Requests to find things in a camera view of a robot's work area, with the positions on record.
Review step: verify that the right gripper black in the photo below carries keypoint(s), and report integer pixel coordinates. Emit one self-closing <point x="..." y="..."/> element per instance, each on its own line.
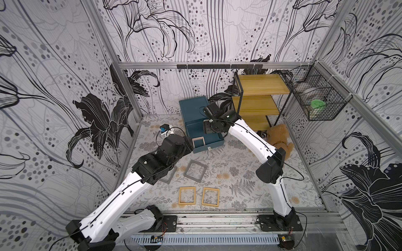
<point x="209" y="108"/>

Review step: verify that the teal top drawer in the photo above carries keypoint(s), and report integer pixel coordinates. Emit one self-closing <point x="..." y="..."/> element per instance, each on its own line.
<point x="213" y="140"/>

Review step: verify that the pink brooch box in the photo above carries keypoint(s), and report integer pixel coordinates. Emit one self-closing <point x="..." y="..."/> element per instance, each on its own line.
<point x="198" y="142"/>

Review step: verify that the teal drawer cabinet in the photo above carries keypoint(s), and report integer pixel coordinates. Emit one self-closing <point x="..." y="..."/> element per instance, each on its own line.
<point x="193" y="116"/>

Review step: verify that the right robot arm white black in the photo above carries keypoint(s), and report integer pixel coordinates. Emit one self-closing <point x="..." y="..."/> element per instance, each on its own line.
<point x="272" y="159"/>

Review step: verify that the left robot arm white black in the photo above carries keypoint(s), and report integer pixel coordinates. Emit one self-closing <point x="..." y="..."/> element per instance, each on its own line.
<point x="105" y="226"/>

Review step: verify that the grey brooch box right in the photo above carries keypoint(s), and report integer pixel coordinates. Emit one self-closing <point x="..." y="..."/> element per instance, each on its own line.
<point x="195" y="171"/>

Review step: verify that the grey brooch box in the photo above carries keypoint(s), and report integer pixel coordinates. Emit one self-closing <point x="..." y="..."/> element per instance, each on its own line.
<point x="195" y="171"/>
<point x="167" y="179"/>

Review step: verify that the yellow brooch box right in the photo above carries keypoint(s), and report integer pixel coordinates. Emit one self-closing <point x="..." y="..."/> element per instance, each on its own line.
<point x="211" y="197"/>

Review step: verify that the yellow brooch box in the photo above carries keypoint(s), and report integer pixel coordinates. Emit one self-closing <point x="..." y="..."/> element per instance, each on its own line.
<point x="187" y="196"/>
<point x="211" y="197"/>

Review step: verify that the grey brooch box left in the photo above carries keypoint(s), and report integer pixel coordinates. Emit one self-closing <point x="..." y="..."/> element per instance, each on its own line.
<point x="167" y="179"/>

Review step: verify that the yellow brooch box left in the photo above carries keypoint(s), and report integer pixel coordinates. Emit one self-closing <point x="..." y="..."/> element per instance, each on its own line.
<point x="187" y="196"/>

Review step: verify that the yellow black shelf rack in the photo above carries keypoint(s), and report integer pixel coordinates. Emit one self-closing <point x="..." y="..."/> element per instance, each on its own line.
<point x="252" y="98"/>

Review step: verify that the brown teddy bear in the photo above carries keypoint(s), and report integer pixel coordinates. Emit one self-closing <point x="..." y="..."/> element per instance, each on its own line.
<point x="278" y="136"/>

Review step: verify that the white bowl in basket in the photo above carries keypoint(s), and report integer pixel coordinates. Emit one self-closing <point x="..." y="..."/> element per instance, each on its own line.
<point x="310" y="91"/>

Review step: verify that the green lid container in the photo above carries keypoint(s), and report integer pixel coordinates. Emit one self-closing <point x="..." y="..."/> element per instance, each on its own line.
<point x="317" y="106"/>

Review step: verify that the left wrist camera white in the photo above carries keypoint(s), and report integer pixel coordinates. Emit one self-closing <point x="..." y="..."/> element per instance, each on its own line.
<point x="164" y="129"/>

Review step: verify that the black bar on wall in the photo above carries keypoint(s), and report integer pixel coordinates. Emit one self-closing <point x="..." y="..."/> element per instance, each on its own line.
<point x="219" y="66"/>

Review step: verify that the black wire basket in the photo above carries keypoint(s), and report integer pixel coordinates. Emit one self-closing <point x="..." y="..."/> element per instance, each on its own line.
<point x="304" y="77"/>

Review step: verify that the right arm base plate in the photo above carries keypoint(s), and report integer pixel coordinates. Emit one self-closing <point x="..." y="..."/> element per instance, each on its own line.
<point x="276" y="222"/>

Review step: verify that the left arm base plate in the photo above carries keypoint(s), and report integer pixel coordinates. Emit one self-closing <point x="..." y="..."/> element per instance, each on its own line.
<point x="168" y="224"/>

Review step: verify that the aluminium rail frame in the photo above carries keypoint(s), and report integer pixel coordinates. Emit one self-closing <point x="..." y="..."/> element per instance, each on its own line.
<point x="244" y="222"/>

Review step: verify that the white slotted cable duct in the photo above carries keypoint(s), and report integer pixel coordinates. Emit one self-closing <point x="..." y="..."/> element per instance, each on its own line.
<point x="202" y="239"/>

